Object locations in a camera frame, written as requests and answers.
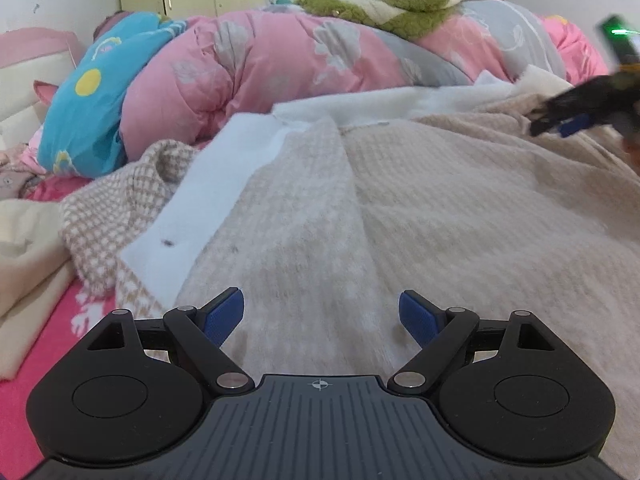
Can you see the bright pink pillow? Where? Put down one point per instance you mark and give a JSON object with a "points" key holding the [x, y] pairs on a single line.
{"points": [[575, 45]]}

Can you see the blue cartoon pillow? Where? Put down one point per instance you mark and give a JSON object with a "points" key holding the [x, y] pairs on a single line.
{"points": [[80, 110]]}

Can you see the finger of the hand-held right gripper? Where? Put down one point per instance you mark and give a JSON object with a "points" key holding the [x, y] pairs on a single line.
{"points": [[585, 97], [577, 125]]}

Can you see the beige white houndstooth coat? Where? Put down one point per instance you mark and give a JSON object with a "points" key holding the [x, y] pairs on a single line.
{"points": [[425, 200]]}

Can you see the green white fleece blanket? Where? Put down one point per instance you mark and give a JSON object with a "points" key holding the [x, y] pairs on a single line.
{"points": [[415, 5]]}

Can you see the pink grey floral quilt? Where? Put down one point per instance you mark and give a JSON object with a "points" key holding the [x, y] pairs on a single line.
{"points": [[300, 60]]}

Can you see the pale pink garment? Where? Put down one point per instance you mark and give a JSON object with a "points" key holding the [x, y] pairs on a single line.
{"points": [[15, 175]]}

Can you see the pink white padded headboard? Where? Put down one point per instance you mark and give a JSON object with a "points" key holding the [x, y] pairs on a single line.
{"points": [[25, 80]]}

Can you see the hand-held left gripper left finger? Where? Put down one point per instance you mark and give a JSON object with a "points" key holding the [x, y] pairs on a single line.
{"points": [[225, 312]]}

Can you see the cream folded cloth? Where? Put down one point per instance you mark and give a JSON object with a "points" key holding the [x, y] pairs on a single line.
{"points": [[25, 270]]}

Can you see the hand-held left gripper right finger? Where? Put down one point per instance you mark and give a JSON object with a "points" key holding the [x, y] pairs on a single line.
{"points": [[417, 317]]}

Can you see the pink floral bed sheet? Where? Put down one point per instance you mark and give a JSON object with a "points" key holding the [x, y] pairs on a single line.
{"points": [[25, 410]]}

